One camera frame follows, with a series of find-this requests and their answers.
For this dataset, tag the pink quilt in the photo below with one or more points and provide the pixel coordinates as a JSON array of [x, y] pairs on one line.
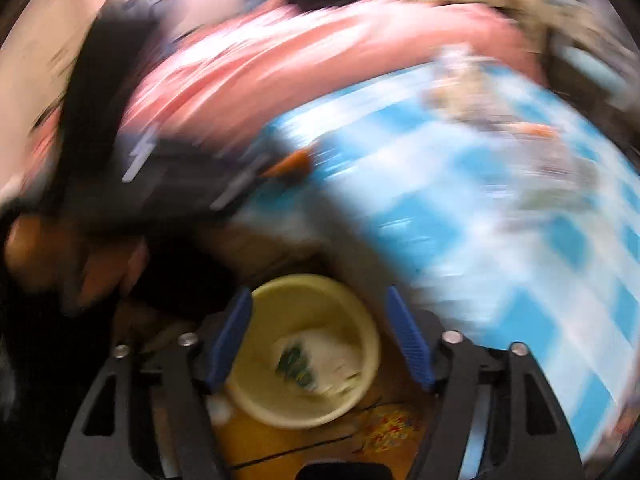
[[300, 60]]

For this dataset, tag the orange wrapper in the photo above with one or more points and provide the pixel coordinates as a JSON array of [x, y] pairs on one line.
[[292, 162]]

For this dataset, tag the yellow plastic basin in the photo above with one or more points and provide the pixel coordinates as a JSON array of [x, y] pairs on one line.
[[300, 300]]

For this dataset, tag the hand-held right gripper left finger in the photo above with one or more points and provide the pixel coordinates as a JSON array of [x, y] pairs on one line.
[[230, 340]]

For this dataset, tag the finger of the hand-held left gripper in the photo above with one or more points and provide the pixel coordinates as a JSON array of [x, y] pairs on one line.
[[250, 175]]

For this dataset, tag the blue checked tablecloth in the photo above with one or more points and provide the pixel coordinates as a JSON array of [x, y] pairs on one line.
[[450, 260]]

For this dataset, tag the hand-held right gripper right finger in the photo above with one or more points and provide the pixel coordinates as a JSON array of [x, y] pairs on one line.
[[410, 340]]

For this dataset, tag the person's left hand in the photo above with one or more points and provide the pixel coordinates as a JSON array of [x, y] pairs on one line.
[[27, 252]]

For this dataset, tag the white green printed wrapper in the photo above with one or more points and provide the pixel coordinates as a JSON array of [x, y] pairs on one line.
[[320, 360]]

